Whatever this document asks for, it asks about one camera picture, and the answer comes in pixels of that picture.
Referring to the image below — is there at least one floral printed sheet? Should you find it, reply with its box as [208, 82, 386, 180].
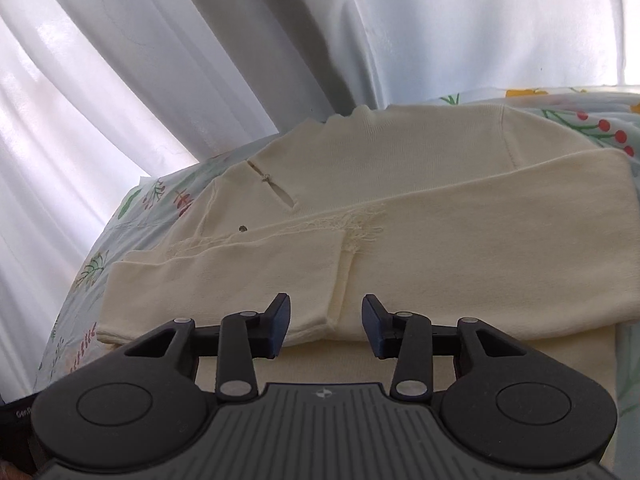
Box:
[32, 85, 640, 421]

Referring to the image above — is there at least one white curtain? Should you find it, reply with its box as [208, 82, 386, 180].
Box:
[0, 0, 640, 407]

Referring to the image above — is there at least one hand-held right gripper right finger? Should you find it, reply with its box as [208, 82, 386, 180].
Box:
[362, 293, 539, 404]

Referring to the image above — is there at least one cream knit sweater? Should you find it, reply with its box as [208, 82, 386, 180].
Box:
[95, 102, 637, 480]

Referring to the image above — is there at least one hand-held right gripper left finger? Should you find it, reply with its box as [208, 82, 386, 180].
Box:
[118, 293, 292, 404]

